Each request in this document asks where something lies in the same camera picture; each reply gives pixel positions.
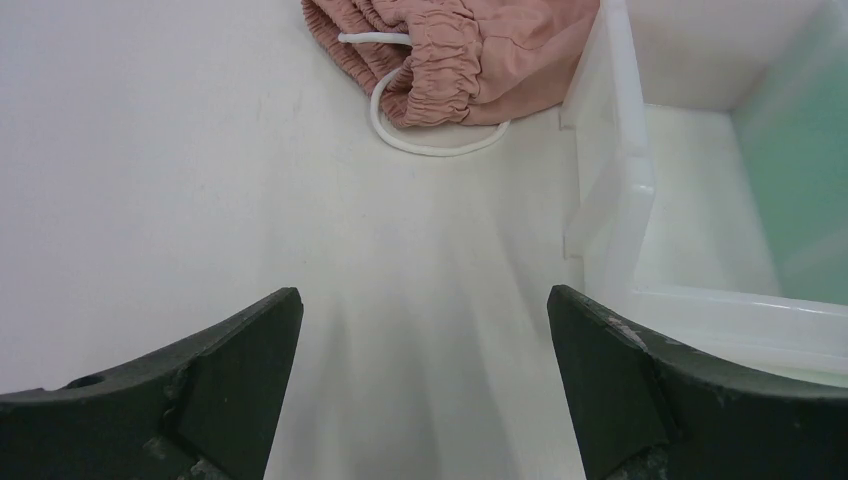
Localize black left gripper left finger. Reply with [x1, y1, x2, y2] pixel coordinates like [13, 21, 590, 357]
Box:
[1, 288, 304, 479]

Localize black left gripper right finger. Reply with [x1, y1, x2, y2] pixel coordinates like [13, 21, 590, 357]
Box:
[547, 285, 847, 479]

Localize translucent white bin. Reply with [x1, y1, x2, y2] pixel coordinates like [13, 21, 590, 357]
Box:
[560, 1, 847, 386]

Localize pink cloth shorts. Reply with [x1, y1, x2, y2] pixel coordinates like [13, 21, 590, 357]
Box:
[301, 0, 600, 128]

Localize white drawstring cord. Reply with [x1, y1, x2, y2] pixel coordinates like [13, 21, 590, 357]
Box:
[337, 31, 511, 158]

